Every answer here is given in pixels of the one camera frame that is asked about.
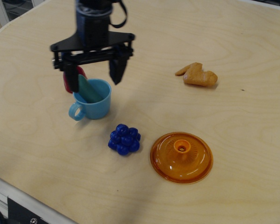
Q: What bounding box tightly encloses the orange transparent pot lid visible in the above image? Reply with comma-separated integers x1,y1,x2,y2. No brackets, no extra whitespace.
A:
150,132,213,184

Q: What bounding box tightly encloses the dark red toy dome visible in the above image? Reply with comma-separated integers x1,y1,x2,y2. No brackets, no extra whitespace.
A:
63,66,87,94

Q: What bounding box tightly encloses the black corner bracket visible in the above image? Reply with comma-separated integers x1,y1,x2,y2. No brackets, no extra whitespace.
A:
7,197,48,224

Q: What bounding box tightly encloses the blue toy grape bunch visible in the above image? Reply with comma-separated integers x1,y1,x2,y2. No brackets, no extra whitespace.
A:
108,124,141,156

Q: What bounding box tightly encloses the toy fried chicken wing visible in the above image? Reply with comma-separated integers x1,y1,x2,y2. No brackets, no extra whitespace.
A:
175,62,218,87

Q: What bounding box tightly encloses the aluminium table frame rail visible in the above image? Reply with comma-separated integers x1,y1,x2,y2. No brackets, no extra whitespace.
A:
0,179,75,224

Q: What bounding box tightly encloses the green toy cucumber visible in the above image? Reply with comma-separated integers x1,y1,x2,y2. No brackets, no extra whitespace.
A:
78,74,103,103

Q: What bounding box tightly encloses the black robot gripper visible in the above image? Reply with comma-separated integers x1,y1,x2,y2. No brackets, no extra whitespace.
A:
50,0,135,93

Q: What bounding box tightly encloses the light blue plastic cup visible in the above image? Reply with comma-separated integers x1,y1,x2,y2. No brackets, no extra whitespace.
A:
68,79,112,121

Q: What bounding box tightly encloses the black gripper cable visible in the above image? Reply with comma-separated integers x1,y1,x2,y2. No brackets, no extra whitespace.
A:
108,0,128,29

